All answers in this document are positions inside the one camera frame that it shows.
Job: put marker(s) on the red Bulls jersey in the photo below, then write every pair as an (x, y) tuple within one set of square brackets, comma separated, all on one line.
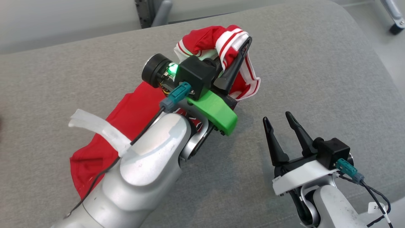
[(133, 110)]

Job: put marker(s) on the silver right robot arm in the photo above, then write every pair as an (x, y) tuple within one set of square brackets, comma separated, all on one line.
[(335, 209)]

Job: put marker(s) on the grey fabric sofa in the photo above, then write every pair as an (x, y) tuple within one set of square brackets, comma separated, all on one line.
[(300, 63)]

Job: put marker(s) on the grey round tube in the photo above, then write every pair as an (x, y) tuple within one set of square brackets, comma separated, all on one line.
[(162, 12)]

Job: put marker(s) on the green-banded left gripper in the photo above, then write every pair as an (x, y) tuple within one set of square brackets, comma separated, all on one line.
[(218, 114)]

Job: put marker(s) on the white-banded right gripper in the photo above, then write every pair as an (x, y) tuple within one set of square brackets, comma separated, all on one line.
[(303, 175)]

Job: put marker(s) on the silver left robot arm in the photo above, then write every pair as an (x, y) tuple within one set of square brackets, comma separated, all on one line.
[(148, 164)]

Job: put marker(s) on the white tape strip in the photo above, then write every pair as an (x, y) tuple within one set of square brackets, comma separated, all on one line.
[(101, 126)]

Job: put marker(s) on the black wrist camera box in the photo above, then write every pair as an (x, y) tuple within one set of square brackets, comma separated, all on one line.
[(332, 152), (194, 74)]

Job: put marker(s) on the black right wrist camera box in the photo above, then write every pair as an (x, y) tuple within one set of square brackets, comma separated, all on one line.
[(332, 152)]

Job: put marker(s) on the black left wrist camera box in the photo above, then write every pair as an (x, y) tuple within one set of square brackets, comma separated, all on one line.
[(194, 74)]

